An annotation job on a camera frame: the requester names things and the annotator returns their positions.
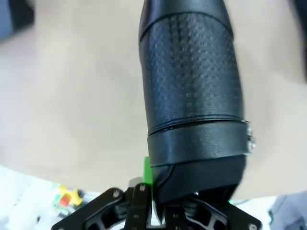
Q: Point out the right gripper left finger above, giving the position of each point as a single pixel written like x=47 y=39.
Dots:
x=140 y=203

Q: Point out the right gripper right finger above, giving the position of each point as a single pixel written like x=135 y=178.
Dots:
x=216 y=215

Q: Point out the yellow emergency stop button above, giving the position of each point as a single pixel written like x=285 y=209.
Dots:
x=72 y=191

